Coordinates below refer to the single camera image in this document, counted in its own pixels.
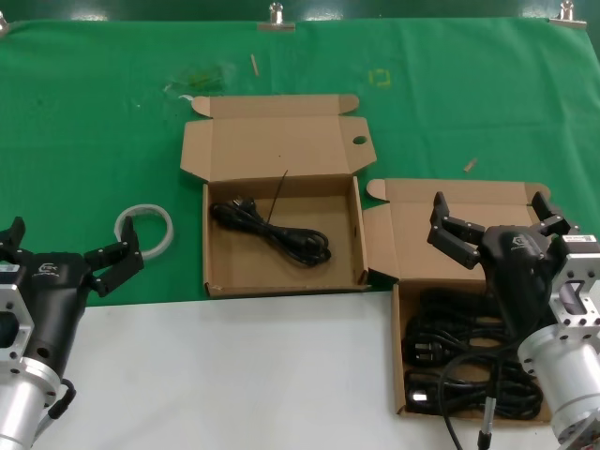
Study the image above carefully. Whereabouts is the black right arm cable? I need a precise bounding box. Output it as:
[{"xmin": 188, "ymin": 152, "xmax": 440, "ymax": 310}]
[{"xmin": 440, "ymin": 351, "xmax": 521, "ymax": 450}]

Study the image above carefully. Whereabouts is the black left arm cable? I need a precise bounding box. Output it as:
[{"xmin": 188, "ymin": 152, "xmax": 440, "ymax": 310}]
[{"xmin": 44, "ymin": 378, "xmax": 77, "ymax": 421}]

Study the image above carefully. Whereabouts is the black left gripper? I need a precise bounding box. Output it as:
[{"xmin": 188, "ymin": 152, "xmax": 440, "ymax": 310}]
[{"xmin": 0, "ymin": 216, "xmax": 145, "ymax": 377}]

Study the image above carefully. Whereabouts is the cardboard box with cable stock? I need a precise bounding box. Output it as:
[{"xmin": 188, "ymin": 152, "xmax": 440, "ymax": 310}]
[{"xmin": 362, "ymin": 177, "xmax": 566, "ymax": 426}]

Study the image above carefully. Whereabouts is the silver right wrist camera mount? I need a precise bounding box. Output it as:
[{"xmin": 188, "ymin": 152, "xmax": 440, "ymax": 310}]
[{"xmin": 550, "ymin": 233, "xmax": 600, "ymax": 346}]

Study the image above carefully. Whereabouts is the clear adhesive tape roll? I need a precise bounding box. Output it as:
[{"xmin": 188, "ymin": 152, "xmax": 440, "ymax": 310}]
[{"xmin": 113, "ymin": 202, "xmax": 175, "ymax": 261}]

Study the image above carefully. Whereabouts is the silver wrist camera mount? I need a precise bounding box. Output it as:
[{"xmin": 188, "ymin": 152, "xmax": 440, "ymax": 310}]
[
  {"xmin": 0, "ymin": 280, "xmax": 37, "ymax": 371},
  {"xmin": 550, "ymin": 233, "xmax": 600, "ymax": 346}
]

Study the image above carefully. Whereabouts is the green table cloth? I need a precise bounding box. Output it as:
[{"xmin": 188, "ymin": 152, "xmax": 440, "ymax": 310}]
[{"xmin": 0, "ymin": 17, "xmax": 600, "ymax": 309}]

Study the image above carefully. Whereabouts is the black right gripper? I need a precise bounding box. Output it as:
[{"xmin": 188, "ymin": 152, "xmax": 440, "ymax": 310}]
[{"xmin": 426, "ymin": 190, "xmax": 581, "ymax": 339}]

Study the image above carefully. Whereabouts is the black power cable with tie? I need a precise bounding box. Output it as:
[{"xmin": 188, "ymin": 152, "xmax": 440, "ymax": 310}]
[{"xmin": 209, "ymin": 169, "xmax": 333, "ymax": 268}]

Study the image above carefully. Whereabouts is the silver binder clip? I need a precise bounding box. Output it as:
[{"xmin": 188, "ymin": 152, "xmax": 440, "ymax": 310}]
[
  {"xmin": 547, "ymin": 0, "xmax": 589, "ymax": 30},
  {"xmin": 256, "ymin": 2, "xmax": 297, "ymax": 33}
]

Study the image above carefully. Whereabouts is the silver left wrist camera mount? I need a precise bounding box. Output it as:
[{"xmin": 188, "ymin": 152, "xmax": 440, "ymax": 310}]
[{"xmin": 0, "ymin": 280, "xmax": 37, "ymax": 371}]

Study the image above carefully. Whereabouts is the cardboard box without cable stock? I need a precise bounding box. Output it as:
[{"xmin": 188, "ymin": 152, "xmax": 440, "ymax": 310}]
[{"xmin": 179, "ymin": 93, "xmax": 379, "ymax": 299}]

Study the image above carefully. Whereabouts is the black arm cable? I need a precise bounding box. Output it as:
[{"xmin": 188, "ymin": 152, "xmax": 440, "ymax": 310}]
[
  {"xmin": 44, "ymin": 378, "xmax": 77, "ymax": 421},
  {"xmin": 440, "ymin": 351, "xmax": 521, "ymax": 450}
]

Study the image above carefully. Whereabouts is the clear plastic bag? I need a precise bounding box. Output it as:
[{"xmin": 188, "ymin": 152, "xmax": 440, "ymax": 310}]
[{"xmin": 163, "ymin": 65, "xmax": 231, "ymax": 95}]

